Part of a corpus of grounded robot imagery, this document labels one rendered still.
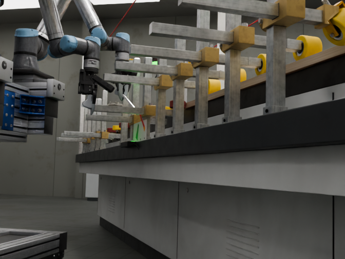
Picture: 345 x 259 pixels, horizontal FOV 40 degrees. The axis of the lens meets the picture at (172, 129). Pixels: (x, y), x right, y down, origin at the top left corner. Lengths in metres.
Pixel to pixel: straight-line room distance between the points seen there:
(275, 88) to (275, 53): 0.09
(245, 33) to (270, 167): 0.40
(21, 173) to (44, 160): 0.56
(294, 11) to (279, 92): 0.19
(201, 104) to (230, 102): 0.25
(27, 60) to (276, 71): 1.60
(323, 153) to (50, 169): 9.07
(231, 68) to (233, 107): 0.12
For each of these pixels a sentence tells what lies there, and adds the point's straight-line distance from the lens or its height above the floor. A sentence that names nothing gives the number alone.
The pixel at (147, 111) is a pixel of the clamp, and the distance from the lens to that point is 2.28.
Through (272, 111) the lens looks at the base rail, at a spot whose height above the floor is 0.71.
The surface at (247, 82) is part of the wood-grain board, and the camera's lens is 1.77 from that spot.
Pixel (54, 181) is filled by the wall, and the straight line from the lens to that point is 9.88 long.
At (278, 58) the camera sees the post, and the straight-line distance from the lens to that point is 1.20.
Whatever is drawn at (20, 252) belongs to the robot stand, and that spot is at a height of 0.19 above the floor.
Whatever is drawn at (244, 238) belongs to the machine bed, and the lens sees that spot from 1.79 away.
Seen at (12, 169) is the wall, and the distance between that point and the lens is 10.33.
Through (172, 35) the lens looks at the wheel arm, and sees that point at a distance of 1.34.
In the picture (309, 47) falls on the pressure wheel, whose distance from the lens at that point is 1.49.
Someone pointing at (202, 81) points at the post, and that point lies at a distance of 1.65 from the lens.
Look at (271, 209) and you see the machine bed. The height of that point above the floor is 0.44.
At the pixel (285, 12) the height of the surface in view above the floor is 0.93.
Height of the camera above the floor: 0.56
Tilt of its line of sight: 5 degrees up
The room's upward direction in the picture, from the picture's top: 2 degrees clockwise
